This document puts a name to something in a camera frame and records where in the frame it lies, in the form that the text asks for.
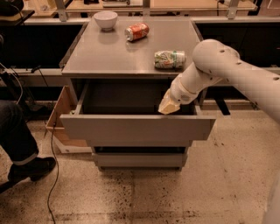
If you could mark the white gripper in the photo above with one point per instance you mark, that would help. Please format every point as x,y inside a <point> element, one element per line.
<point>180,93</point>

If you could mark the white ceramic bowl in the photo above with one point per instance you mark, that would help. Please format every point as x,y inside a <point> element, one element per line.
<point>106,20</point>

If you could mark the grey drawer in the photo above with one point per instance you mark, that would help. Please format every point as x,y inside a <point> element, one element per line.
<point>140,160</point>
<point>125,113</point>

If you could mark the black shoe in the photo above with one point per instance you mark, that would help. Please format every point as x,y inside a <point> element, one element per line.
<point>35,170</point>

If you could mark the person leg dark trousers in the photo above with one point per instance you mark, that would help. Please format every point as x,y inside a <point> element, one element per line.
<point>15,137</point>

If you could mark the grey bottom drawer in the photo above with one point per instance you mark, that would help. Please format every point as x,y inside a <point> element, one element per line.
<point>140,160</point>

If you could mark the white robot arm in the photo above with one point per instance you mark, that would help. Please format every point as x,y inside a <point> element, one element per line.
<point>211,62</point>

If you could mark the orange soda can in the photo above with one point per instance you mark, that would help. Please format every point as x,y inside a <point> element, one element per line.
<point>136,31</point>

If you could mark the grey drawer cabinet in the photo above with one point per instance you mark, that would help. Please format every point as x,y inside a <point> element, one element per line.
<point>109,55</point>

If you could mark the green white soda can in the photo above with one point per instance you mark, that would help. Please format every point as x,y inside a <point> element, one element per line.
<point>169,59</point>

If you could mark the grey top drawer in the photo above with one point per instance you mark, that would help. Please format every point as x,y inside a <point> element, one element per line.
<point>125,113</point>

